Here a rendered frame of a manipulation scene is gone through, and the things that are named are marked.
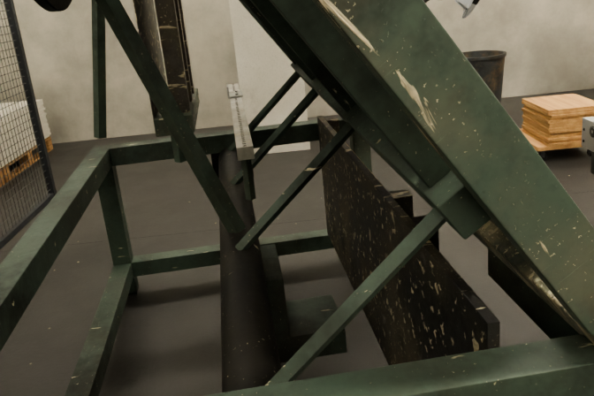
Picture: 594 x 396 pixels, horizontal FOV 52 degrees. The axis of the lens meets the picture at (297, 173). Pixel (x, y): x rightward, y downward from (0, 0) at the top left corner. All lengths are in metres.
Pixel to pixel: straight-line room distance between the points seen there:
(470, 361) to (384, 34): 0.61
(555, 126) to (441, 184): 3.83
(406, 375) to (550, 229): 0.35
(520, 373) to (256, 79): 4.57
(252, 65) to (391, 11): 4.62
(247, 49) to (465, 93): 4.59
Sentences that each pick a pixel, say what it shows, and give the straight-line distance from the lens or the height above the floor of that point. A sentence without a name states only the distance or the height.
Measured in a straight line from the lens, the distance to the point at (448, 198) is 1.01.
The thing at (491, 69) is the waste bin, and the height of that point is 0.53.
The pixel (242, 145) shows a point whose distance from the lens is 1.80.
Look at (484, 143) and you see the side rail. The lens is 0.94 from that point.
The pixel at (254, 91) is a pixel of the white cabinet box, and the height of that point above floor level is 0.59.
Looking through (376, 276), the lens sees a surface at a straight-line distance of 1.09.
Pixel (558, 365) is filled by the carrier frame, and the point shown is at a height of 0.79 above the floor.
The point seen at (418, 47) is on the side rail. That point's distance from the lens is 0.87.
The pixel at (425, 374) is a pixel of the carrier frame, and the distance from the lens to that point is 1.13.
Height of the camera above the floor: 1.46
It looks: 17 degrees down
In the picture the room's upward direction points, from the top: 6 degrees counter-clockwise
